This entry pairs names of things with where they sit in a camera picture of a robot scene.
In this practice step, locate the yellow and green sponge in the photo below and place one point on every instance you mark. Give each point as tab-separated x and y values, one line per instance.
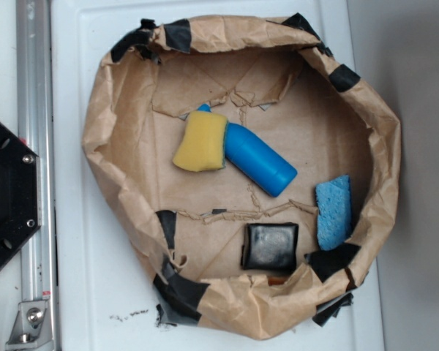
203	144

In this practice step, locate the blue sponge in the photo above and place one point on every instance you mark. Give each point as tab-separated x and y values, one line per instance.
334	212

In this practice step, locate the blue plastic bottle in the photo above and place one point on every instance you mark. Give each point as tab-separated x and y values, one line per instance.
270	171

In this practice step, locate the black square pad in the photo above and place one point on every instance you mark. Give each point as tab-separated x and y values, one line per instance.
270	247

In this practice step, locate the brown paper bag bin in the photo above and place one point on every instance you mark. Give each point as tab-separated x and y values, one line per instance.
276	77

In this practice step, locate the white plastic tray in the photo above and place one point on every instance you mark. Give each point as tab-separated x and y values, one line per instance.
106	301

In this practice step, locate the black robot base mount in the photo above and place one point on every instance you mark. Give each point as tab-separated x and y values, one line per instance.
19	199

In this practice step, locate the aluminium extrusion rail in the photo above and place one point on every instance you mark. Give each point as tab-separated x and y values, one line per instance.
35	125

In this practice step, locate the metal corner bracket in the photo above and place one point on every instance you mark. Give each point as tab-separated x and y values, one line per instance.
32	328

